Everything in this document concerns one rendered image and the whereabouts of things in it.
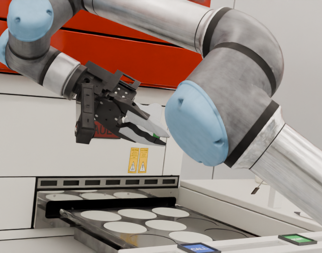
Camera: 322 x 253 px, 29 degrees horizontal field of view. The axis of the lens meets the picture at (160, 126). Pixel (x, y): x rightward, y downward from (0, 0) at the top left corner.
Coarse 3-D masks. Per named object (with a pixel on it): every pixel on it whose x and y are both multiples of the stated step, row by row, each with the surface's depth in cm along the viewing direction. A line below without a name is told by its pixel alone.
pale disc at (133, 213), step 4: (120, 212) 160; (124, 212) 160; (128, 212) 161; (132, 212) 161; (136, 212) 162; (140, 212) 162; (144, 212) 163; (148, 212) 164; (128, 216) 156; (132, 216) 157; (136, 216) 157; (140, 216) 158; (144, 216) 158; (148, 216) 159; (152, 216) 160; (156, 216) 160
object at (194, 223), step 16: (112, 208) 163; (128, 208) 165; (144, 208) 168; (176, 208) 172; (96, 224) 145; (144, 224) 150; (192, 224) 156; (208, 224) 158; (128, 240) 134; (144, 240) 136; (160, 240) 138; (176, 240) 139
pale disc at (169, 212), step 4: (156, 208) 169; (160, 208) 170; (164, 208) 171; (168, 208) 171; (172, 208) 172; (156, 212) 165; (160, 212) 165; (164, 212) 166; (168, 212) 166; (172, 212) 167; (176, 212) 167; (180, 212) 168; (184, 212) 169; (176, 216) 163; (180, 216) 163; (184, 216) 164
